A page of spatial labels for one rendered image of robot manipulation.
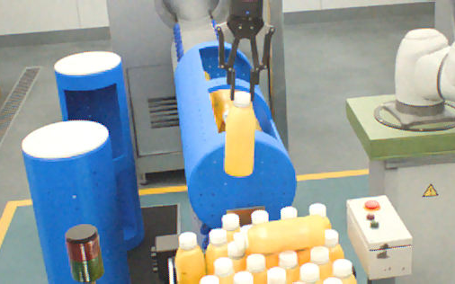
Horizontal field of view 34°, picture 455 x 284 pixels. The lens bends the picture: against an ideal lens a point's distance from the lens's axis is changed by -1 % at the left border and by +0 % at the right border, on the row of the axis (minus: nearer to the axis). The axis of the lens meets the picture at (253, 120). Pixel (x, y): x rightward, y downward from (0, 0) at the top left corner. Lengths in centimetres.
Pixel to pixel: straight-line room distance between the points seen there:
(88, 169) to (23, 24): 498
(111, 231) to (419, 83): 112
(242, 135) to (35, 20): 569
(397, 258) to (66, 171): 113
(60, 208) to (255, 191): 77
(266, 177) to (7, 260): 222
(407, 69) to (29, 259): 228
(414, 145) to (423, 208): 24
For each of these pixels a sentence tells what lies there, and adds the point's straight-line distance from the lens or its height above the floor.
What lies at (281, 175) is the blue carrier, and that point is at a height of 112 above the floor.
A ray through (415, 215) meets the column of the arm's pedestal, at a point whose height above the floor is 78.
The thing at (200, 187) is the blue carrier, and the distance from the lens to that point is 191.
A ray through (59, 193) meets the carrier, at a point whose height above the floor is 90.
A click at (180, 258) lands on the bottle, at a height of 105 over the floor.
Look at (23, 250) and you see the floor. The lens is 396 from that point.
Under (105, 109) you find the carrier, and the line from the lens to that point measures 345.
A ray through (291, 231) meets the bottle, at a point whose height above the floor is 115.
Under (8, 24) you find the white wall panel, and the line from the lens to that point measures 735.
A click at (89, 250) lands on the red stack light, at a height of 123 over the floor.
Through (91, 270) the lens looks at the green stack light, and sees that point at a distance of 151.
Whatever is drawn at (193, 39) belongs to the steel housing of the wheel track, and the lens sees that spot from 378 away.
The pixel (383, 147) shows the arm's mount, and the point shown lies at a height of 104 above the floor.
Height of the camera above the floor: 201
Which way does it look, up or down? 23 degrees down
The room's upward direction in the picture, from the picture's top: 3 degrees counter-clockwise
